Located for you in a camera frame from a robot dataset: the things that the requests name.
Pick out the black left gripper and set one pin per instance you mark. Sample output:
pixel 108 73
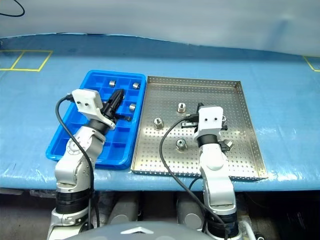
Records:
pixel 111 114

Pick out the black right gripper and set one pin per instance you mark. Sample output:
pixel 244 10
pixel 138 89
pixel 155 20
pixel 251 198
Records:
pixel 188 124

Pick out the metal nut bottom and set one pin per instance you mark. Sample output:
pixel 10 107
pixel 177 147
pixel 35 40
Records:
pixel 180 144

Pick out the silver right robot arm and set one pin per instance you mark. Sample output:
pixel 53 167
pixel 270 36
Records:
pixel 217 185

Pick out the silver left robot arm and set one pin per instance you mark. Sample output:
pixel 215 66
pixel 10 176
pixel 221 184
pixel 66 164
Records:
pixel 75 165

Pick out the blue compartment tray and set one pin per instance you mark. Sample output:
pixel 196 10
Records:
pixel 75 110

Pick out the perforated metal tray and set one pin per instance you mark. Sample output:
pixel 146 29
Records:
pixel 200 90

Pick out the grey rounded housing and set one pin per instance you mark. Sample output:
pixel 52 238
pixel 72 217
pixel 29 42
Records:
pixel 123 210
pixel 190 211

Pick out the grey robot torso with emblem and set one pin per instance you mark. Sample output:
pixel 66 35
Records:
pixel 135 232

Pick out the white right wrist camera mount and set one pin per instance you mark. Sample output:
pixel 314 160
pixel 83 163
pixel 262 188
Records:
pixel 210 122

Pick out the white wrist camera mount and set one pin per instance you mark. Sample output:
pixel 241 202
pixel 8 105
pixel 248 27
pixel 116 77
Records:
pixel 86 100
pixel 210 122

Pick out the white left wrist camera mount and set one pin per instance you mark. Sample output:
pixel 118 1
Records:
pixel 86 100

